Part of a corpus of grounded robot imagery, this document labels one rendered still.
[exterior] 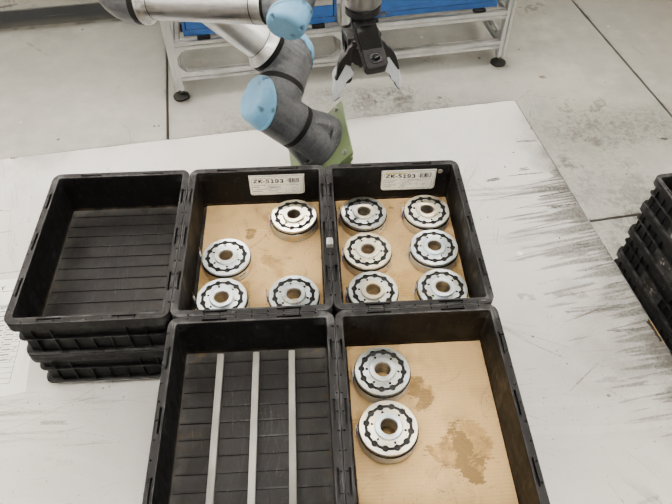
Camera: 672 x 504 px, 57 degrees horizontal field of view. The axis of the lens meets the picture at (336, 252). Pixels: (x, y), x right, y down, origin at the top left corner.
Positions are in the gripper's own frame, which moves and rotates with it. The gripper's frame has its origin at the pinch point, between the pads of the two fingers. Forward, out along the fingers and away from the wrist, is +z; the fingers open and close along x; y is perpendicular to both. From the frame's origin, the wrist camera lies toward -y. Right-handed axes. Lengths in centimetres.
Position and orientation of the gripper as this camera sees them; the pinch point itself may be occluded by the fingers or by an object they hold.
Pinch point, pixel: (367, 97)
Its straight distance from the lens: 141.0
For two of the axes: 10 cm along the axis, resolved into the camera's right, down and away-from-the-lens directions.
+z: 0.6, 6.8, 7.3
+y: -2.3, -7.1, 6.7
